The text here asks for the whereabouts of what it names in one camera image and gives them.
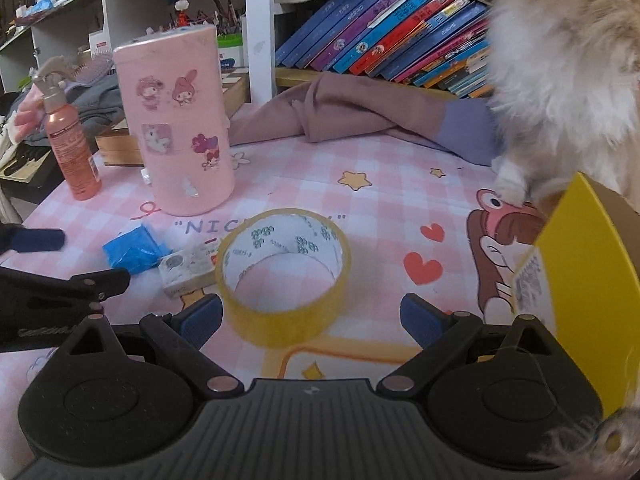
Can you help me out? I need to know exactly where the row of colourful books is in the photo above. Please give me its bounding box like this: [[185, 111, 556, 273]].
[[274, 0, 496, 100]]

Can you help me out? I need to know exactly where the mauve cloth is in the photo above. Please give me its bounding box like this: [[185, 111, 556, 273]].
[[227, 70, 452, 154]]

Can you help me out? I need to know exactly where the orange spray bottle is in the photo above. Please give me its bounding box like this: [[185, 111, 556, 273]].
[[32, 55, 104, 202]]

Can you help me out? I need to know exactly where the pink soft item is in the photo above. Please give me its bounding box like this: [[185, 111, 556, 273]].
[[12, 84, 49, 144]]

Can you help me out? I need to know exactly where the fluffy orange and white cat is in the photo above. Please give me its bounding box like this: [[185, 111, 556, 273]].
[[486, 0, 640, 217]]

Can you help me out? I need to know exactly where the lavender cloth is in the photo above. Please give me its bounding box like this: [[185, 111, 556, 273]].
[[433, 97, 504, 167]]

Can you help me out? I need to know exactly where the pink checked printed tablecloth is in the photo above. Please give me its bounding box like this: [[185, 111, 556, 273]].
[[0, 130, 640, 413]]

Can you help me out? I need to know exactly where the yellow cardboard box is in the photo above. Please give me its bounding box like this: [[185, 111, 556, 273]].
[[512, 171, 640, 419]]

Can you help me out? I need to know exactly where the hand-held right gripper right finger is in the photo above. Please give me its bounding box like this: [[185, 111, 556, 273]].
[[376, 293, 572, 401]]

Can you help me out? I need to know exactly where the white bookshelf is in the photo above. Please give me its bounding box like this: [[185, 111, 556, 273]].
[[0, 0, 506, 106]]

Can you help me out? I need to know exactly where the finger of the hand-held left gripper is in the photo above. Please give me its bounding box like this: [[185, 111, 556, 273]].
[[0, 222, 66, 254], [0, 265, 132, 306]]

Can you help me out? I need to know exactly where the fluffy beige tuft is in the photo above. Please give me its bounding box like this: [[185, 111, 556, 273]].
[[529, 404, 640, 480]]

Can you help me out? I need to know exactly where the lilac hairbrush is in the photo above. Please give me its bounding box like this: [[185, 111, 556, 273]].
[[74, 54, 114, 82]]

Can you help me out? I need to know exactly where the white box red label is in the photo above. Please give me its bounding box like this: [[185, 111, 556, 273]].
[[88, 29, 114, 62]]

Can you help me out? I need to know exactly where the small white printed box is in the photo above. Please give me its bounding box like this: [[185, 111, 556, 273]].
[[157, 243, 221, 299]]

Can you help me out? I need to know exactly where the grey cloth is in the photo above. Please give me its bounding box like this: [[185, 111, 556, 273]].
[[22, 72, 126, 139]]

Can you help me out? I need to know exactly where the yellow tape roll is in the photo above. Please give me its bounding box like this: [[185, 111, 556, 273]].
[[214, 207, 353, 349]]

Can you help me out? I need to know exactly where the white pen holder with pens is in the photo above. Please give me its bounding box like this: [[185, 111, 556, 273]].
[[192, 0, 249, 69]]

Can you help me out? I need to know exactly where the blue plastic packet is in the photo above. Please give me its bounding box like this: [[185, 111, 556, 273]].
[[102, 223, 169, 276]]

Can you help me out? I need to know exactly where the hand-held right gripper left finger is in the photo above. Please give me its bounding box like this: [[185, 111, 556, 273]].
[[50, 294, 244, 404]]

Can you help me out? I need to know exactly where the pink sticker-covered canister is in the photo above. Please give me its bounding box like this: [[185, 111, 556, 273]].
[[112, 23, 236, 217]]

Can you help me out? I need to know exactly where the black flat board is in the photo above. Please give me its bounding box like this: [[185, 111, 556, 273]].
[[0, 139, 69, 190]]

